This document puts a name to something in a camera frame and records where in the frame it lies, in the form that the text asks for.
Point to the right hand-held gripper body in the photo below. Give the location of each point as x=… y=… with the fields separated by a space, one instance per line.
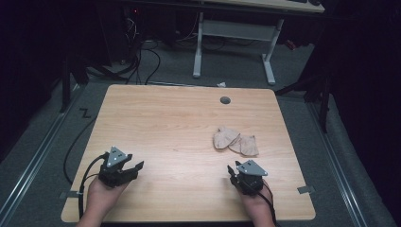
x=250 y=178

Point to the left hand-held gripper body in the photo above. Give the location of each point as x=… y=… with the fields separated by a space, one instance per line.
x=111 y=171

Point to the person's left hand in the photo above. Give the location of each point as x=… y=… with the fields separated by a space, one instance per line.
x=102 y=195

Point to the person's right hand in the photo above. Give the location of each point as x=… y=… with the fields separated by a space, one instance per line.
x=256 y=203

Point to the beige sock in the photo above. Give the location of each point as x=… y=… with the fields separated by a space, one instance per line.
x=224 y=138
x=247 y=146

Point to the grey tape strip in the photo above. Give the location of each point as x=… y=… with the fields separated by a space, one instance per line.
x=70 y=194
x=305 y=189

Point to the crumpled white paper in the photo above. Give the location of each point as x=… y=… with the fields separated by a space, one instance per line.
x=222 y=84

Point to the black metal stand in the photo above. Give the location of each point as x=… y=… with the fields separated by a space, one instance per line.
x=65 y=85
x=324 y=104

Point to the metal floor rail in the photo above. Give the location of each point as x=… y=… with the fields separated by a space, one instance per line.
x=339 y=170
x=34 y=164

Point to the white metal frame desk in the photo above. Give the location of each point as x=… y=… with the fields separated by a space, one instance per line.
x=239 y=31

